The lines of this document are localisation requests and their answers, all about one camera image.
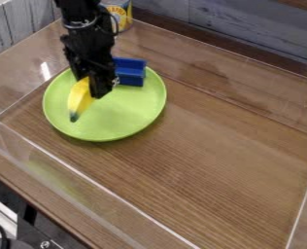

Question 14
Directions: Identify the black device with knob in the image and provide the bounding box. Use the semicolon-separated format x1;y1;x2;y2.
18;220;82;249

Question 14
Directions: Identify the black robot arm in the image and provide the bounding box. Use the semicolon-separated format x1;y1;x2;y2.
54;0;119;98

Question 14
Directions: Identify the yellow printed tin can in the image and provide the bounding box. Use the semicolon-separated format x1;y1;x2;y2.
102;0;133;32

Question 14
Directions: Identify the green round plate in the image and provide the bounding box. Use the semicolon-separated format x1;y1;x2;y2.
42;67;169;142

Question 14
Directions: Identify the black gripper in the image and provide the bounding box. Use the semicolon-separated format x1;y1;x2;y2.
61;18;118;99

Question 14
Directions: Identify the clear acrylic enclosure wall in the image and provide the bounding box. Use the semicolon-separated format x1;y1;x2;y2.
0;22;307;249

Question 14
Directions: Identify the blue plastic block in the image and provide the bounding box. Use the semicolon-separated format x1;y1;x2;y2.
114;57;147;87

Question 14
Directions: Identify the yellow toy banana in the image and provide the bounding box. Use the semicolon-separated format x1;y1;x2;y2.
67;78;95;123

